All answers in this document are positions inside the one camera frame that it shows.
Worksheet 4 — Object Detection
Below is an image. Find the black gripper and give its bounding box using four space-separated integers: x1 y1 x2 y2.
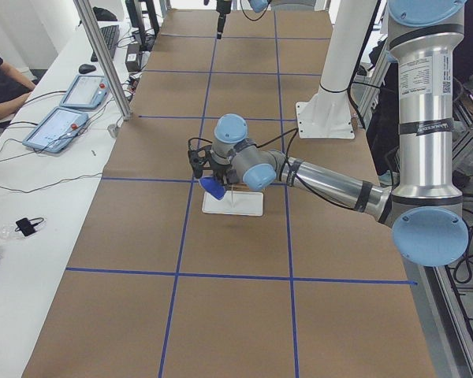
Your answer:
216 0 231 39
210 158 237 186

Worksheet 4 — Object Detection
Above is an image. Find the grey blue towel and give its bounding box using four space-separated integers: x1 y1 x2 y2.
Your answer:
199 176 226 201

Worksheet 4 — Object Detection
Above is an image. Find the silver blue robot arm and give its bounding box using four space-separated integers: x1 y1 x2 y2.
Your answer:
216 0 316 39
192 1 469 267

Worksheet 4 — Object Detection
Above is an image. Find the white wooden towel rack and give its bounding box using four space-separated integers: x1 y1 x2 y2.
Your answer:
202 191 263 217

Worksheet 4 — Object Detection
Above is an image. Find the black monitor on stand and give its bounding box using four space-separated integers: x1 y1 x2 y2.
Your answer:
125 0 160 52

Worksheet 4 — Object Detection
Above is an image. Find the black keyboard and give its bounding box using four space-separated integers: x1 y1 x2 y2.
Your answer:
100 24 120 59

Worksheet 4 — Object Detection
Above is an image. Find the small silver cylinder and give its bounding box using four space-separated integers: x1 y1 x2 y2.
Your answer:
107 124 119 139

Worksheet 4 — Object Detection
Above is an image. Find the black computer mouse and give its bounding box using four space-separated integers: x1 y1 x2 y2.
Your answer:
78 64 96 75

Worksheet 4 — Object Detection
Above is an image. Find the upper blue teach pendant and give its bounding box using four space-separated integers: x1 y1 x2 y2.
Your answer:
60 75 108 110

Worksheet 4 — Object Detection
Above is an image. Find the blue teach pendant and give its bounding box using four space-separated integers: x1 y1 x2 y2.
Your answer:
22 106 89 154
60 75 108 110

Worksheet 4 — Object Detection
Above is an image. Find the lower blue teach pendant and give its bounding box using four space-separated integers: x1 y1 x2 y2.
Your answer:
22 106 89 154

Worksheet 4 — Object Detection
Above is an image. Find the person in black shirt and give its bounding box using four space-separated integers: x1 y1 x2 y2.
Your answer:
0 57 36 120

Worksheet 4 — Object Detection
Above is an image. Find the person in black clothes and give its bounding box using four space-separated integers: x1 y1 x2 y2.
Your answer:
367 1 473 186

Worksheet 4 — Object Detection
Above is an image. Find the white camera pillar with base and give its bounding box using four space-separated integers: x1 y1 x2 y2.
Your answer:
296 0 380 139

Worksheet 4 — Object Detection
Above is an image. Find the aluminium frame post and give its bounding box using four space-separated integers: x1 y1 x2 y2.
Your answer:
73 0 132 120

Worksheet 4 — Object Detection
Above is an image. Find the small black device with cable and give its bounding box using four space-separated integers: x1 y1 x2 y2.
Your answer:
14 217 46 237

